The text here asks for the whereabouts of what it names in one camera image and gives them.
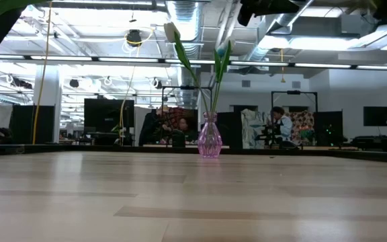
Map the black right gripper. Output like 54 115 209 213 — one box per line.
236 0 302 28

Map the large black screen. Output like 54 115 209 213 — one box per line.
83 97 136 134

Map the yellow reel cable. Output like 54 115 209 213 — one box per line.
118 28 156 145

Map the yellow hanging cable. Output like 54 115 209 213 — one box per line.
31 0 54 146

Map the person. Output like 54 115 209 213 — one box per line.
170 115 198 147
255 106 296 149
138 106 168 147

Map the strip light bar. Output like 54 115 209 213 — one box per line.
0 54 387 72

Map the black wall screen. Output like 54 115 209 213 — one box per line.
362 106 387 128

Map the black desk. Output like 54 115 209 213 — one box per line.
350 134 387 153

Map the black partition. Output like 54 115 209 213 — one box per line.
9 104 56 145

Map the black pipe frame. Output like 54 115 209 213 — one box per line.
269 89 319 114
161 85 214 114

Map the patterned cloth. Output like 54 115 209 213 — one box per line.
286 110 316 146

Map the white cloth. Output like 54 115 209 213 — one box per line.
240 108 268 149

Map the silver ventilation duct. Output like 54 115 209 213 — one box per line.
165 0 316 109

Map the pink glass vase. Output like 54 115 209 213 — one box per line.
197 112 224 159

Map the black aluminium table frame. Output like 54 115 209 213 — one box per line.
0 143 387 165

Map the black ceiling cable reel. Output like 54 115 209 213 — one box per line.
125 28 144 48

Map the black computer cabinet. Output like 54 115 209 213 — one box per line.
313 110 345 147

